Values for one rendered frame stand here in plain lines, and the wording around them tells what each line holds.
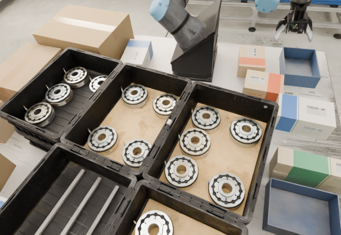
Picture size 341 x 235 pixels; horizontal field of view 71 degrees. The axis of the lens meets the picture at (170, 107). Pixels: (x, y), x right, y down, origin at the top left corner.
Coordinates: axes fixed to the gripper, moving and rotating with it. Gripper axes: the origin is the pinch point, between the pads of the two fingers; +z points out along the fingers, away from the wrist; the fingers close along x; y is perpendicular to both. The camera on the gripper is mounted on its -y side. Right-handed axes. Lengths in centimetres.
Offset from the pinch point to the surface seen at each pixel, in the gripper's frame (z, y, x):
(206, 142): -2, 58, -27
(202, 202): -9, 79, -23
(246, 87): 7.8, 22.3, -16.6
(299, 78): 12.7, 9.8, 5.5
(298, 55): 15.2, -9.8, 6.0
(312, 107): 9.3, 29.5, 8.6
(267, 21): 75, -139, -6
